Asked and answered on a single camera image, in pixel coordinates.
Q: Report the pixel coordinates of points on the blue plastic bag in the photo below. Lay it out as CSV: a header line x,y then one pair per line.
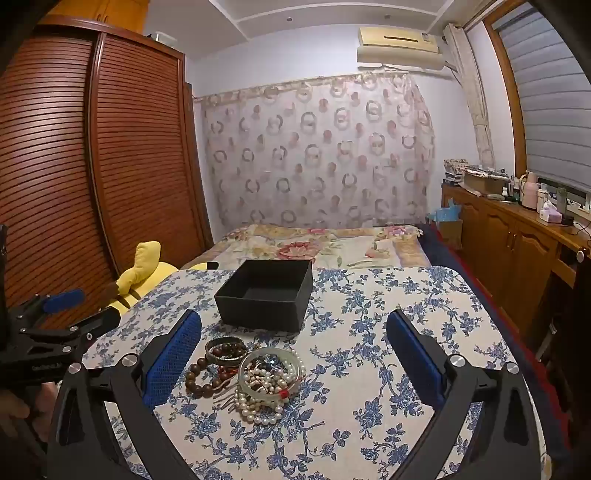
x,y
445,214

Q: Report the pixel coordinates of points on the black box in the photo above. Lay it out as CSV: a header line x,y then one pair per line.
x,y
258,314

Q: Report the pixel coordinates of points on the cream wall air conditioner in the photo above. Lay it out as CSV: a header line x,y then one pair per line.
x,y
397,48

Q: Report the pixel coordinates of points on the pale green jade bangle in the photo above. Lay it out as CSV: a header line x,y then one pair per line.
x,y
258,392

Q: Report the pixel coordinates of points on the brown slatted wooden wardrobe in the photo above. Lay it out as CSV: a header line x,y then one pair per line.
x,y
138,161

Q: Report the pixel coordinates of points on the beige side drape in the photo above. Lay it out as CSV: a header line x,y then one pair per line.
x,y
475,115

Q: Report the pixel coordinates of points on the pink tissue box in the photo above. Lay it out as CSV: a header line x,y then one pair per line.
x,y
549,214

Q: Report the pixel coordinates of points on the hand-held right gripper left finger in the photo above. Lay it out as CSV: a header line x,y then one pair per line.
x,y
171,360

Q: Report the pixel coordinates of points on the yellow plush toy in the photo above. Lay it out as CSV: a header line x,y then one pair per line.
x,y
138,277

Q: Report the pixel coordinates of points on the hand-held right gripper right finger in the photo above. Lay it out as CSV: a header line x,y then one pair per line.
x,y
415,360

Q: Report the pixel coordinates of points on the pink thermos jug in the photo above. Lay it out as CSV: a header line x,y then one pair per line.
x,y
530,194

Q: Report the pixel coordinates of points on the grey window blind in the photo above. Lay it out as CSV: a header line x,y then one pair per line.
x,y
554,115

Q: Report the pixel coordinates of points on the wooden sideboard cabinet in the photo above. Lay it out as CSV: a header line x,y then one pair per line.
x,y
503,240

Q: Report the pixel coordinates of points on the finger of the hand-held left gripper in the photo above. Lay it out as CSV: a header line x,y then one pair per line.
x,y
99,321
64,299

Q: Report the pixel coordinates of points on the cream pearl strand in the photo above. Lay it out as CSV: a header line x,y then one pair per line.
x,y
270,376

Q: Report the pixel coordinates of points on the patterned fabric pile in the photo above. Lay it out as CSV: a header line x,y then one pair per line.
x,y
459,170

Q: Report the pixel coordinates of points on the person's left hand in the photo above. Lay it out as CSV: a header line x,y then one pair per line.
x,y
18,410

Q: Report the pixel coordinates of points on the brown cardboard box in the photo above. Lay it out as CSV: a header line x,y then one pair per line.
x,y
485,183

